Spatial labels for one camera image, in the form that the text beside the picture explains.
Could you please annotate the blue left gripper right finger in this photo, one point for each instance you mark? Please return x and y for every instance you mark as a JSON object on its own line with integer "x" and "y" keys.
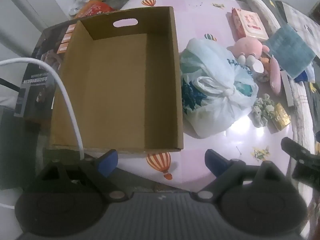
{"x": 216, "y": 163}

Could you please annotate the pink bubble mailer pouch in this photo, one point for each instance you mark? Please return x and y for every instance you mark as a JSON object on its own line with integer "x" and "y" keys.
{"x": 275, "y": 76}

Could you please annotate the brown cardboard box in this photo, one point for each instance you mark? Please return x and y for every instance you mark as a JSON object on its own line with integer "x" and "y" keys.
{"x": 122, "y": 74}

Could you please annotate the white plastic shopping bag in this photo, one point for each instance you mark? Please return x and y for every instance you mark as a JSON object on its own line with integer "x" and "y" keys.
{"x": 216, "y": 89}

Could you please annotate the dark printed flat carton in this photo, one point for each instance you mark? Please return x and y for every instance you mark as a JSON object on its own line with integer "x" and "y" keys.
{"x": 36, "y": 96}

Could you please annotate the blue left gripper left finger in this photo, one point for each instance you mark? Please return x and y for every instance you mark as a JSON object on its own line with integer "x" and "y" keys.
{"x": 106, "y": 163}

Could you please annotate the blue checked towel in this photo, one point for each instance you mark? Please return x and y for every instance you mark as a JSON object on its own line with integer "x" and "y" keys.
{"x": 290, "y": 50}

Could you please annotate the orange snack bag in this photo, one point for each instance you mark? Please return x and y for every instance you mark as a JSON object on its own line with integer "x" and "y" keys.
{"x": 94, "y": 7}

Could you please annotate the rolled white quilt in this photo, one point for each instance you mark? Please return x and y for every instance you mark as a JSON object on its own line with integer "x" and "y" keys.
{"x": 267, "y": 17}

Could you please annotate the gold foil packet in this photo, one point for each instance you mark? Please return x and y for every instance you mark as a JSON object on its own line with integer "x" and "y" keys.
{"x": 279, "y": 117}

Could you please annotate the pink plush toy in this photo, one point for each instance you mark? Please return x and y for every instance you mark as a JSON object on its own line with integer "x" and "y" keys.
{"x": 247, "y": 51}

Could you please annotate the green floral scrunchie cloth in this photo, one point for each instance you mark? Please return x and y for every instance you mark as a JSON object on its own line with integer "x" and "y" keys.
{"x": 262, "y": 111}

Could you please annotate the pink wet wipes pack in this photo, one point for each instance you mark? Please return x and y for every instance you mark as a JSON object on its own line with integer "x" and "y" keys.
{"x": 249, "y": 24}

